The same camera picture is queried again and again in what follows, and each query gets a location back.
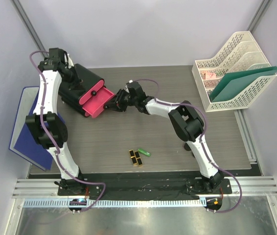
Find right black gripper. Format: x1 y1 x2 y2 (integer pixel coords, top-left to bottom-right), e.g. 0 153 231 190
105 90 137 113

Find black drawer organizer cabinet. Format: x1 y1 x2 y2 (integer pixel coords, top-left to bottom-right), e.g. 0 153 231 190
59 64 104 116

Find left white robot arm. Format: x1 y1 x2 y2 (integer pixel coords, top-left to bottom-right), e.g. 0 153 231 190
25 48 86 195

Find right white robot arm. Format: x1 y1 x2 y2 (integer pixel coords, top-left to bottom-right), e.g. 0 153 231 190
104 81 224 193

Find green lipstick tube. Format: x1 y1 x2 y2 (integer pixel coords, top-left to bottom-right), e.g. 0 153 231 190
138 148 151 157

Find black gold lipstick middle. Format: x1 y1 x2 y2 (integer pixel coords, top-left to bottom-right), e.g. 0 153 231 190
135 151 142 165

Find pink paper note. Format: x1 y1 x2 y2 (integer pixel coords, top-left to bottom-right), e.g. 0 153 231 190
204 71 216 80

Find blue binder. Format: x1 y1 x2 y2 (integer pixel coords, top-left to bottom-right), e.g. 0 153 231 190
8 86 56 171

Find green folder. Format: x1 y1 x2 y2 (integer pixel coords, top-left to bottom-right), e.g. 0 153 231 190
209 66 277 102

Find white mesh file rack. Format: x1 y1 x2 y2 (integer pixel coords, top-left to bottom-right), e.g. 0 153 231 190
192 31 277 112

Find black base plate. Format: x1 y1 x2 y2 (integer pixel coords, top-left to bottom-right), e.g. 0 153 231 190
57 172 232 196

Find slotted cable duct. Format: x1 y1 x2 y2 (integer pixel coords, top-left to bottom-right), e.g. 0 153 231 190
23 198 207 209

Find aluminium rail frame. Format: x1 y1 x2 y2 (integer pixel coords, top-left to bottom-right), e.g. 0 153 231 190
13 176 277 201

